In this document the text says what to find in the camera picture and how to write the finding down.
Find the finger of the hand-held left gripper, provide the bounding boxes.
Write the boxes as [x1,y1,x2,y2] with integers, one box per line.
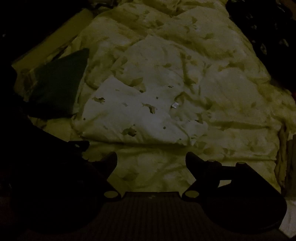
[68,140,90,151]

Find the pale leaf-print blanket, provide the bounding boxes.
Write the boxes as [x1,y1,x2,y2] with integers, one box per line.
[14,0,296,194]

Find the dark clothes pile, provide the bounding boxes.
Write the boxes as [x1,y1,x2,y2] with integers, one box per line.
[225,0,296,78]

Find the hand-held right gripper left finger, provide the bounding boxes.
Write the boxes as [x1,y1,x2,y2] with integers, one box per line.
[69,152,121,201]

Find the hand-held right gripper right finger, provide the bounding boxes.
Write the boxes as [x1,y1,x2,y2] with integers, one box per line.
[183,152,257,201]

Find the white cloth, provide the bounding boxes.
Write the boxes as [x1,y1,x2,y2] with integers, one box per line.
[279,197,296,240]

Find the white printed small shirt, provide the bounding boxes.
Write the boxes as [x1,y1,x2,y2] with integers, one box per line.
[75,35,210,147]

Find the pale yellow bed sheet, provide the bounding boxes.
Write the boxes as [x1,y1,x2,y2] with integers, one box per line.
[13,9,95,70]

